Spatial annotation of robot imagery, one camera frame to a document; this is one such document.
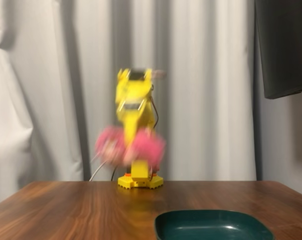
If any yellow gripper black servo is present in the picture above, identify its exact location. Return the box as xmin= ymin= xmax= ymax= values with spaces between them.
xmin=115 ymin=98 xmax=152 ymax=151

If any pink strawberry bear plush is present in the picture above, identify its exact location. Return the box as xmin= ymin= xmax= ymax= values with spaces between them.
xmin=94 ymin=125 xmax=167 ymax=168

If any white curtain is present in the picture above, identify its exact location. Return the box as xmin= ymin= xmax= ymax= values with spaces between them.
xmin=0 ymin=0 xmax=302 ymax=208

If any dark green plate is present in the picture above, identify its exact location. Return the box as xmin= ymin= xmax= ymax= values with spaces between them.
xmin=154 ymin=209 xmax=276 ymax=240

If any dark hanging panel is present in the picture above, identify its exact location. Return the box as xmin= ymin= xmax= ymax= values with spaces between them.
xmin=254 ymin=0 xmax=302 ymax=100

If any white cable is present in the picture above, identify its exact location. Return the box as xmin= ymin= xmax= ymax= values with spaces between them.
xmin=89 ymin=159 xmax=109 ymax=181

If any red white servo wire loop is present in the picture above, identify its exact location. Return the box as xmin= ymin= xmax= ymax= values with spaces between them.
xmin=150 ymin=69 xmax=168 ymax=80

